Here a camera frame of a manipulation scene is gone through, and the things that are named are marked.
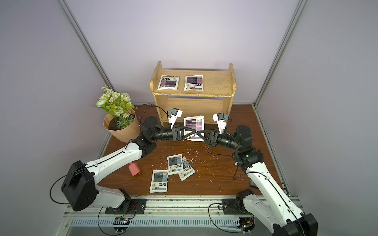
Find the pink small scoop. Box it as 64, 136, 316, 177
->
128, 162, 140, 176

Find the wooden two-tier shelf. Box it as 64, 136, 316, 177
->
150, 62, 237, 124

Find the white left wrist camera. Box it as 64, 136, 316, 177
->
168, 108, 183, 128

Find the beige paper plant pot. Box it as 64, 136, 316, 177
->
103, 109, 140, 143

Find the purple coffee bag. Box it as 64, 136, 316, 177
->
184, 115, 204, 142
184, 75, 204, 91
157, 75, 180, 90

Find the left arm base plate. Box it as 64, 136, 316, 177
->
105, 198, 147, 214

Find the blue coffee bag two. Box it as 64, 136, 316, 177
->
178, 157, 195, 182

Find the blue coffee bag one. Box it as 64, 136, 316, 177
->
167, 154, 184, 176

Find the blue coffee bag three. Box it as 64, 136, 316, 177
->
149, 170, 169, 193

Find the green artificial flower plant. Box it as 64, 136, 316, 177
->
95, 86, 137, 129

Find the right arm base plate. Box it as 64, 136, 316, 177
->
221, 199, 251, 215

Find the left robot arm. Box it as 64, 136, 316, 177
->
61, 116, 196, 213

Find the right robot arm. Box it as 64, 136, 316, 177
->
197, 125, 319, 236

